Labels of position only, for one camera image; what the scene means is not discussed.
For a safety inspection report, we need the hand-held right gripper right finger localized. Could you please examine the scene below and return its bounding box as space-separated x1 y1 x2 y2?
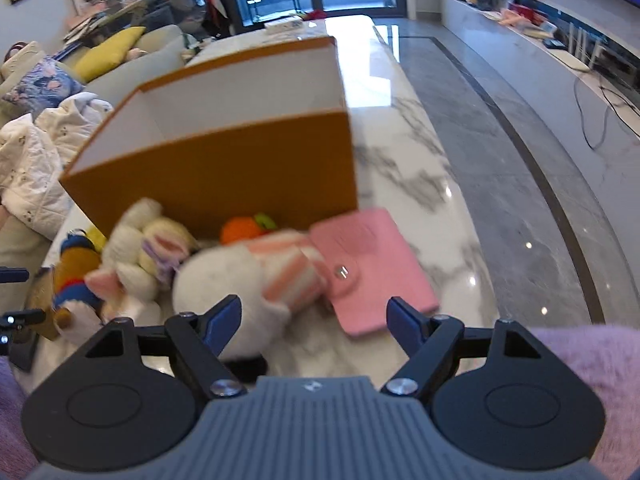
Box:
381 296 543 398

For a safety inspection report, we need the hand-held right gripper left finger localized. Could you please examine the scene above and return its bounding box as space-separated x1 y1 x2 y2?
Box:
82 295 248 398

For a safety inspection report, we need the large white pink-striped plush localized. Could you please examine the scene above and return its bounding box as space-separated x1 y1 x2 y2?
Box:
172 229 335 361

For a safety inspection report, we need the brown yellow duck plush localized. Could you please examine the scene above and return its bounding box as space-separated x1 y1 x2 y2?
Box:
29 227 108 342

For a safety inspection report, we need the pink snap wallet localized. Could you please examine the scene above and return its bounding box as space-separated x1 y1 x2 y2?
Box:
307 207 441 337

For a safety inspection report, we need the small pink-eared white plush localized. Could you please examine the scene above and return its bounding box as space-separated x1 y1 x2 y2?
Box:
84 267 166 327

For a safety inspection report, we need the orange crochet fruit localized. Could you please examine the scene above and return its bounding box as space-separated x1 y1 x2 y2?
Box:
220 212 278 246

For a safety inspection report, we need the cream bunny plush purple bow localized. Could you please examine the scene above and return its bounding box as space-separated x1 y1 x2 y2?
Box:
102 197 201 302

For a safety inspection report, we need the orange cardboard box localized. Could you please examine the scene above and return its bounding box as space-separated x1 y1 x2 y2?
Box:
59 36 361 241

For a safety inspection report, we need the white printed quilt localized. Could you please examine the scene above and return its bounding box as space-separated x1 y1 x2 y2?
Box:
0 92 115 241

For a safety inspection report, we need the blue floral pillow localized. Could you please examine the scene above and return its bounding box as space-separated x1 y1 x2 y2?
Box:
2 57 86 122

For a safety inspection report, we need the pink fuzzy sweater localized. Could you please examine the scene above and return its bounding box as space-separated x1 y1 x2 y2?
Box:
0 324 640 480

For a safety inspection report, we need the beige handbag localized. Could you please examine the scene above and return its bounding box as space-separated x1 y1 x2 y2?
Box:
0 41 47 96

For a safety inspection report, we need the yellow pillow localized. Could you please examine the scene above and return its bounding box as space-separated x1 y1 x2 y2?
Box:
74 26 147 84

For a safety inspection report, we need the grey sofa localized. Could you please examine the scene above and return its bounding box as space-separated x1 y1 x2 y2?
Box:
0 24 193 281

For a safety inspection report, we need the white marble tv cabinet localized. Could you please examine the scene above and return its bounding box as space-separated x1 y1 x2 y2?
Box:
440 0 640 171

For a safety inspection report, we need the cluttered desk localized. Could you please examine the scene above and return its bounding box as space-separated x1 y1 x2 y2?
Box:
62 0 182 45

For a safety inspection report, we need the white small box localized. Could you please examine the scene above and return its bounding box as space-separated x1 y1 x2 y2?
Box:
262 19 306 37

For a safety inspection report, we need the grey desk chair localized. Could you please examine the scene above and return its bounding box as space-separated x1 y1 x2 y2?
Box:
167 0 215 41

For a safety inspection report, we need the white router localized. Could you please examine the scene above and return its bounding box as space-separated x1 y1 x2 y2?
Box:
564 24 607 72

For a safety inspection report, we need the black cable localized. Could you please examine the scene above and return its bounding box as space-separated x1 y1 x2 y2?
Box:
572 71 640 152

